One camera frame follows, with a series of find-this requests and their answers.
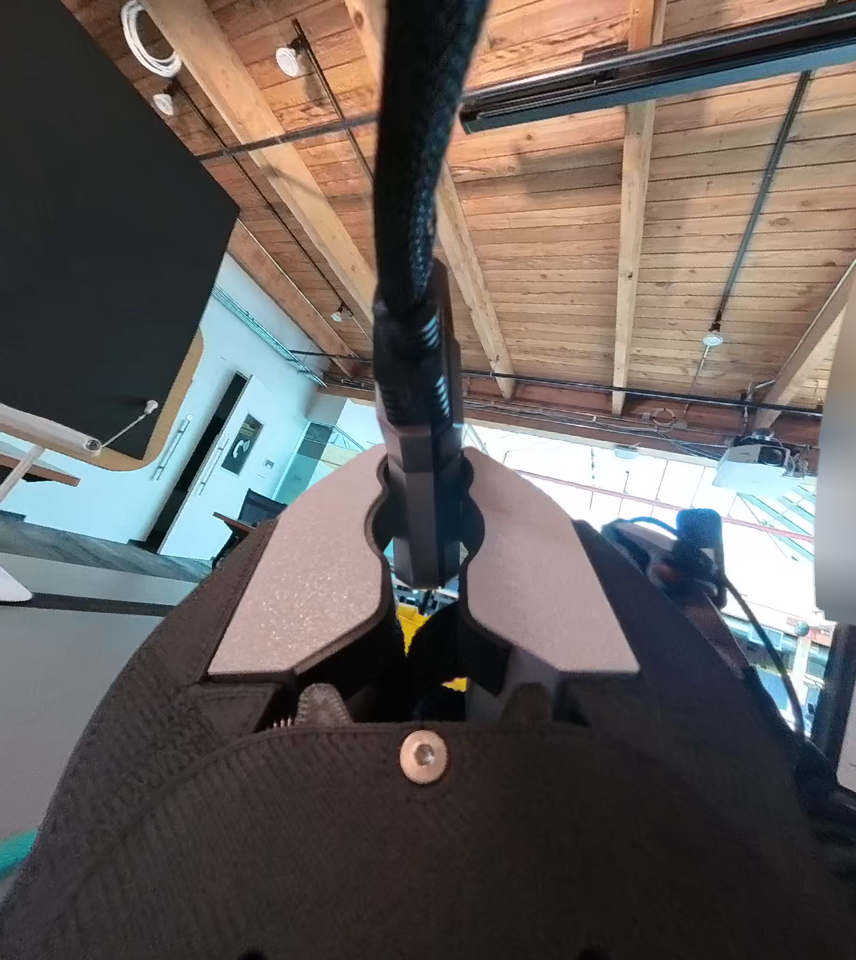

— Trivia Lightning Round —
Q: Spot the yellow plastic bin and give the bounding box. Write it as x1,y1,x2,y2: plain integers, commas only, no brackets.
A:
394,585,470,695

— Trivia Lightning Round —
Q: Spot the black glass door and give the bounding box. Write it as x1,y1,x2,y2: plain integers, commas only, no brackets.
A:
144,371,249,556

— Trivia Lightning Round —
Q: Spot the black panel wooden rim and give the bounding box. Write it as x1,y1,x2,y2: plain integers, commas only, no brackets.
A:
0,0,242,474

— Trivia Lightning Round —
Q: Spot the framed phone icon sign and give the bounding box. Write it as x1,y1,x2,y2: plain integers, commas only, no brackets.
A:
220,412,264,476

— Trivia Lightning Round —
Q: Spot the black office chair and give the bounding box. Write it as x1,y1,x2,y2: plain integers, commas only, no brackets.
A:
236,487,288,528

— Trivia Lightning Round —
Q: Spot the white coiled cable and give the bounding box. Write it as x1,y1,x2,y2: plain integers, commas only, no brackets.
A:
120,0,183,78

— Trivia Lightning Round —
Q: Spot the white ceiling projector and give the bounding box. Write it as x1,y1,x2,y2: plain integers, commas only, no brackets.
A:
713,429,808,496

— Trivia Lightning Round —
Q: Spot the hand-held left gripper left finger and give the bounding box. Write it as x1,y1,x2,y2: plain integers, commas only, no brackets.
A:
205,447,392,681

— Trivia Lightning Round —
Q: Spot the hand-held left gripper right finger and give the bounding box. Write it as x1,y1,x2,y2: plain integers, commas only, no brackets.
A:
460,447,641,715

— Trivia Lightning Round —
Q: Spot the black braided hdmi cable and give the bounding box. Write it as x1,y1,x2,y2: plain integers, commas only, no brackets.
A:
369,0,493,590

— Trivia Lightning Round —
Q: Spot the wooden office desk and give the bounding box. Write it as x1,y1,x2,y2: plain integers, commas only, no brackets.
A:
212,511,264,560

